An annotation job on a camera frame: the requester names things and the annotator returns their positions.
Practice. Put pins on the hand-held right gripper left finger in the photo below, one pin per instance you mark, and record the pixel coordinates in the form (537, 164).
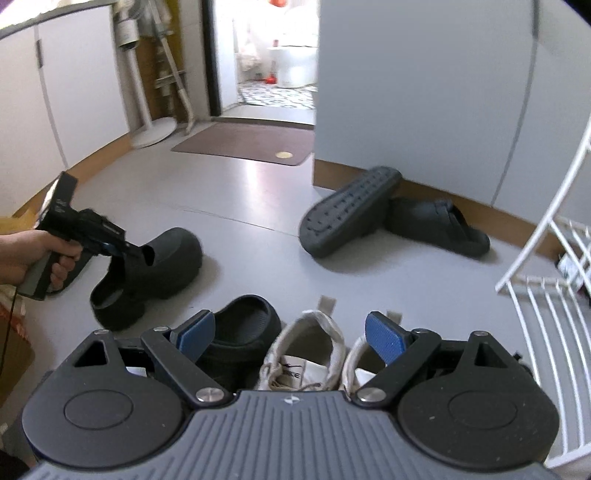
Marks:
(196, 333)

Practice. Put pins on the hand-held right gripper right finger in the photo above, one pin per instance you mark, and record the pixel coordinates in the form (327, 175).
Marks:
(383, 337)

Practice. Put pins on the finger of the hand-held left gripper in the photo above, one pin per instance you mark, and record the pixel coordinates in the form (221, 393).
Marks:
(115, 250)

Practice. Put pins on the white sneaker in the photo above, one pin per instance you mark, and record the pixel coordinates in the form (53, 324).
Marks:
(300, 350)
(358, 364)

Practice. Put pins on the black chunky clog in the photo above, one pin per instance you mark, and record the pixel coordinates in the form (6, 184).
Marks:
(171, 258)
(244, 323)

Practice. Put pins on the grey buckle clog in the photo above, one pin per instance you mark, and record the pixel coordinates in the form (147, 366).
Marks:
(443, 226)
(341, 217)

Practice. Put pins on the white metal shoe rack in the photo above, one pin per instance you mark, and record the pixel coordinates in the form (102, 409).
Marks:
(549, 212)

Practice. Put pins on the person's left hand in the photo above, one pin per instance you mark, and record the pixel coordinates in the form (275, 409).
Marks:
(23, 254)

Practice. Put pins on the white cabinet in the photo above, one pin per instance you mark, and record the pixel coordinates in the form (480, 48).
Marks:
(83, 92)

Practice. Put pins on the white stand fan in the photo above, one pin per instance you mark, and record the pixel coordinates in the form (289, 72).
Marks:
(138, 92)

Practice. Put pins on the brown patterned box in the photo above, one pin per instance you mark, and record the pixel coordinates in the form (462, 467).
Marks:
(18, 364)

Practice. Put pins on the white leaning tube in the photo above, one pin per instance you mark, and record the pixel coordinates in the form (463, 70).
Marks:
(180, 97)

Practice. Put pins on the brown door mat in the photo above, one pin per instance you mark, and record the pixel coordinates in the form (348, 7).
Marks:
(231, 143)

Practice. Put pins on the grey cabinet with brown plinth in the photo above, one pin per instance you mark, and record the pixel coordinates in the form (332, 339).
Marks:
(415, 92)

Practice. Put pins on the white toilet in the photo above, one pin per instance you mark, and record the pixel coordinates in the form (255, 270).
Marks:
(295, 64)

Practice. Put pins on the black door frame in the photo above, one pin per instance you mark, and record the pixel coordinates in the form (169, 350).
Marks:
(213, 55)

